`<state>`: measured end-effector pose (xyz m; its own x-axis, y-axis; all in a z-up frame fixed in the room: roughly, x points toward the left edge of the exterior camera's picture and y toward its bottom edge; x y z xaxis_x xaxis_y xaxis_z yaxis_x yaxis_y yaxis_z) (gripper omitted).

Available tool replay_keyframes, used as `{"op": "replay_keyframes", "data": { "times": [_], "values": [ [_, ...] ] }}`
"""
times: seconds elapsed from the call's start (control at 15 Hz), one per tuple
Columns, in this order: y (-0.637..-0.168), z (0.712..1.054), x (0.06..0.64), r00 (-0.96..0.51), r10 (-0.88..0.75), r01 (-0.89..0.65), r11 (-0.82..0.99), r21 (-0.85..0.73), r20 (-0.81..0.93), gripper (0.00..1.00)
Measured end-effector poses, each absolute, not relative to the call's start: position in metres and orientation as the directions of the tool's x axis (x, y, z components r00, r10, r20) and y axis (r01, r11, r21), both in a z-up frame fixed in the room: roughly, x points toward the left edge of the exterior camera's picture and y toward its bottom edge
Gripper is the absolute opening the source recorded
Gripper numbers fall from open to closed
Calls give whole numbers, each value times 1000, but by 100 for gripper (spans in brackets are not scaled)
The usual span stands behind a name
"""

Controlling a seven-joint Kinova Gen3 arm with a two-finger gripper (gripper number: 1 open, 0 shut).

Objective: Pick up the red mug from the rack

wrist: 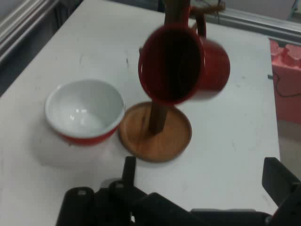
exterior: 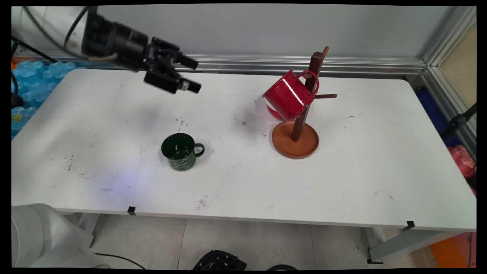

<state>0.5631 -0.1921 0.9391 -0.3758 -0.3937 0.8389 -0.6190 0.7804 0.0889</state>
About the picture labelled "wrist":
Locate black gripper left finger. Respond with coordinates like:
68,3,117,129
56,156,151,226

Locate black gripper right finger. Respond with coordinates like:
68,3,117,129
262,156,301,226

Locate red enamel mug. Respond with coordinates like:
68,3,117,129
138,6,231,105

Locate wooden mug tree stand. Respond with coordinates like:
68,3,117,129
119,0,224,163

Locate red bowl white inside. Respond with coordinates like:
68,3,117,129
44,79,127,145

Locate pink foam packing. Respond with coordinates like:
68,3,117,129
269,39,301,121

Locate thin black cable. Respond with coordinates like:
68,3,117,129
267,72,301,98

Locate aluminium frame rail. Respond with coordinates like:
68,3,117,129
221,7,301,42
0,0,59,63

